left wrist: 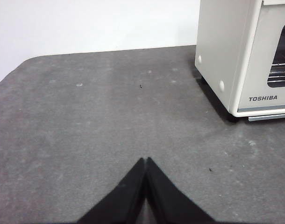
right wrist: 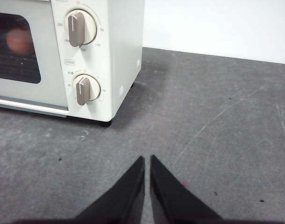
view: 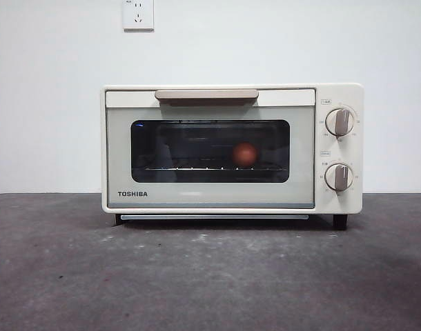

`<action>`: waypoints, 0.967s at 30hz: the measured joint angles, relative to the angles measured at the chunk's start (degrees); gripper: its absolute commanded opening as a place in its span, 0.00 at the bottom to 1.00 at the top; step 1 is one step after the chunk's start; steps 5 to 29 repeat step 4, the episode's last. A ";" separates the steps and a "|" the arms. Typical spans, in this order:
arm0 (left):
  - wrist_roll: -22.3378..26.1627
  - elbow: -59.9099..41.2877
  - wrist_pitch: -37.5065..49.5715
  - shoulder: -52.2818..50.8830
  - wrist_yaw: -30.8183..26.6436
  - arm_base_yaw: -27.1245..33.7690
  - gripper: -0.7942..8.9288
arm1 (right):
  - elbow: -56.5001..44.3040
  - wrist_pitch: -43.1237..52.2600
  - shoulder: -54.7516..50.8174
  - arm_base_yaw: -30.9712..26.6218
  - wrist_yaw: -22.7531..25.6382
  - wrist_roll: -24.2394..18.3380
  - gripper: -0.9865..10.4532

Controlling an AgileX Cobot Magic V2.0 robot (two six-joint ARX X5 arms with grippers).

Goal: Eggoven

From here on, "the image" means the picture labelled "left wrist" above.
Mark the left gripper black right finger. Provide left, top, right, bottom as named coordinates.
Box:
left=146, top=156, right=215, bottom=224

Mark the grey metal crumb tray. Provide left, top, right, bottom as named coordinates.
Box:
left=248, top=113, right=285, bottom=122

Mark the metal wire oven rack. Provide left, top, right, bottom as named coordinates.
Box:
left=267, top=61, right=285, bottom=85

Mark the cream Toshiba toaster oven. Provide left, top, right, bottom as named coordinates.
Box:
left=194, top=0, right=285, bottom=122

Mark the oven door with brown handle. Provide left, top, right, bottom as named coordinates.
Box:
left=237, top=0, right=285, bottom=113

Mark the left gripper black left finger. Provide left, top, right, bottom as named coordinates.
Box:
left=77, top=157, right=147, bottom=224

